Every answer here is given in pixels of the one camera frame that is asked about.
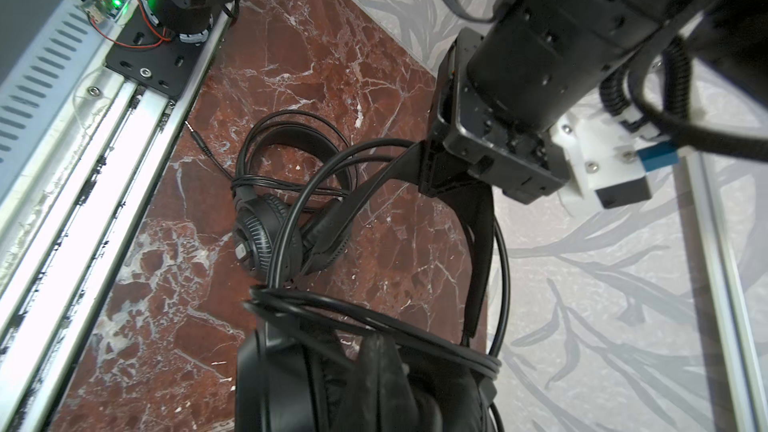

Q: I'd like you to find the aluminium front rail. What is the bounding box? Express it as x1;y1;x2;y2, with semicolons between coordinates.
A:
1;0;229;431

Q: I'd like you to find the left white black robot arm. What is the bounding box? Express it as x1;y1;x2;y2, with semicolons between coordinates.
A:
298;0;767;207

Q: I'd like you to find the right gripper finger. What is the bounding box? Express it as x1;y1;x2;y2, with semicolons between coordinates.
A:
332;334;419;431

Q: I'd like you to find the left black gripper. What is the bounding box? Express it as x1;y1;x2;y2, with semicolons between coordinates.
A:
417;28;570;204

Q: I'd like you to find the green lit circuit board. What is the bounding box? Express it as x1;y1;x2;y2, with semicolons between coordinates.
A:
79;0;127;24

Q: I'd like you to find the large headphones black cable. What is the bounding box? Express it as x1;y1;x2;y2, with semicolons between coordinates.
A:
242;137;511;385

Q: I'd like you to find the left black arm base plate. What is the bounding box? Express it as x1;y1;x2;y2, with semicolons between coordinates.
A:
105;11;203;100

